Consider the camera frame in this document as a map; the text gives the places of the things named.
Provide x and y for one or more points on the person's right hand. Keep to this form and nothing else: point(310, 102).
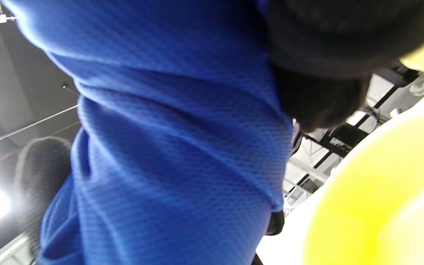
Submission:
point(326, 55)

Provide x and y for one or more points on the person's left hand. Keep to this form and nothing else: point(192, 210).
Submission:
point(42, 184)

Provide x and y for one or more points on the blue t-shirt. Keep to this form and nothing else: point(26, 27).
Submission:
point(168, 147)

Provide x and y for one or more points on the yellow round basin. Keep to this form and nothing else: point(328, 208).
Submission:
point(381, 202)

